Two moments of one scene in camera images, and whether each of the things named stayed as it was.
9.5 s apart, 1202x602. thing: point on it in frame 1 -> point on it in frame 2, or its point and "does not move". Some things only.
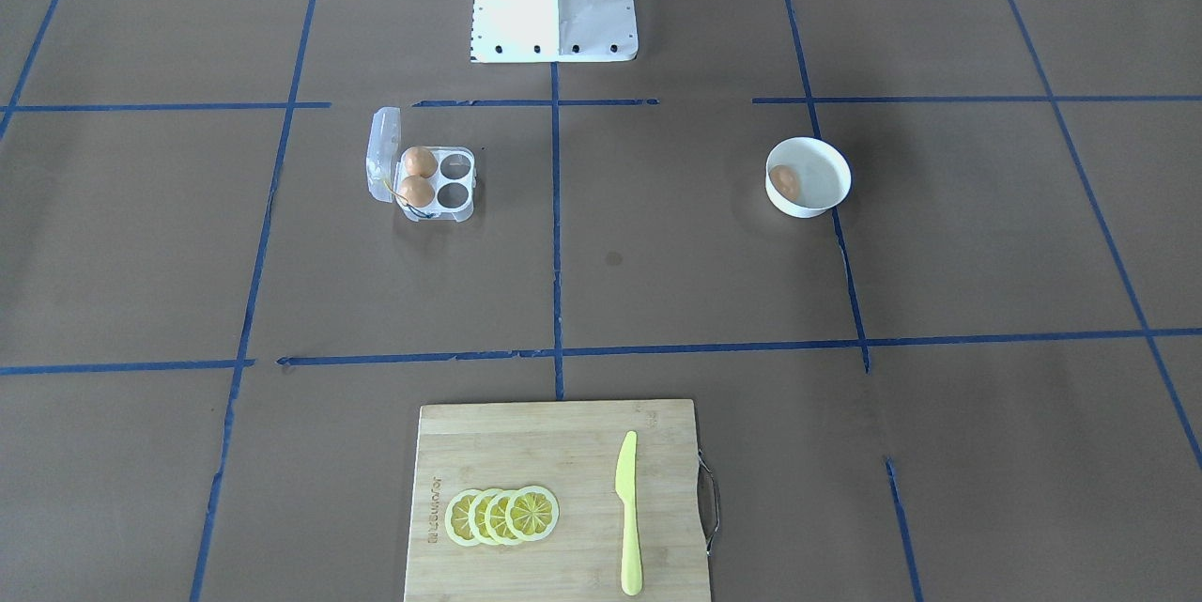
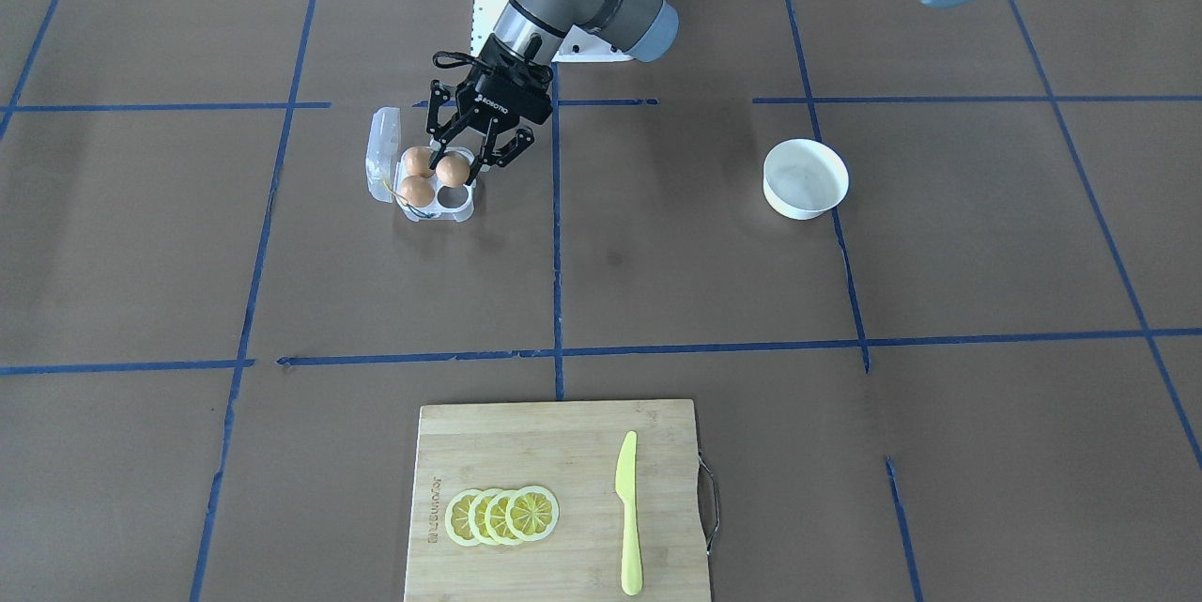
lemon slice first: x=456 y=518 does not move
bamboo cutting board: x=570 y=450 does not move
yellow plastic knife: x=632 y=570 does not move
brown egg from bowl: x=785 y=181 -> x=452 y=171
